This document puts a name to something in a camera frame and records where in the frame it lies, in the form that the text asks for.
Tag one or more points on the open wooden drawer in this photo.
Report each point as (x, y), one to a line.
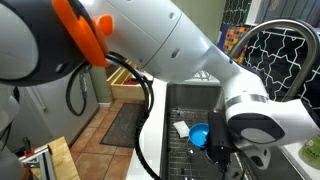
(126, 88)

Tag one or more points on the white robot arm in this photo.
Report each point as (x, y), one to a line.
(160, 40)

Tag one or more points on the dark patterned floor rug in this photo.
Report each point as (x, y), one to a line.
(125, 126)

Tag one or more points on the aluminium extrusion bar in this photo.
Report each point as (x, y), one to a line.
(41, 160)

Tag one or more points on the window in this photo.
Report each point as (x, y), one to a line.
(286, 10)

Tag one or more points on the blue plastic bowl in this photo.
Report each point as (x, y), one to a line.
(198, 135)

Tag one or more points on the wooden table board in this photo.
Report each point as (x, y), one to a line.
(63, 160)

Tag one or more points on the blue cutting board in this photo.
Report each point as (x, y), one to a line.
(221, 36)

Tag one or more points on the colourful checkered tile board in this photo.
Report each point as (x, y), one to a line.
(235, 38)

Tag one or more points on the white appliance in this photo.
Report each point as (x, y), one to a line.
(50, 110)

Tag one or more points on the orange black clamp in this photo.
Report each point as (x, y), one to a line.
(27, 146)

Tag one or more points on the red drawer liner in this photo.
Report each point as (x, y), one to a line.
(133, 81)

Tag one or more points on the curved steel faucet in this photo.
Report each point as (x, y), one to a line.
(306, 50)

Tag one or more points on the white sponge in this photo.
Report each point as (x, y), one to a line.
(181, 129)

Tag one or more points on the stainless steel sink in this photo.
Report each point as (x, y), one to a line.
(196, 96)

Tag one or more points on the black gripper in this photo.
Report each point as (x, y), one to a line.
(220, 140)

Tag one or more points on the green soap bottle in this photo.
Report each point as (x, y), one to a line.
(311, 153)

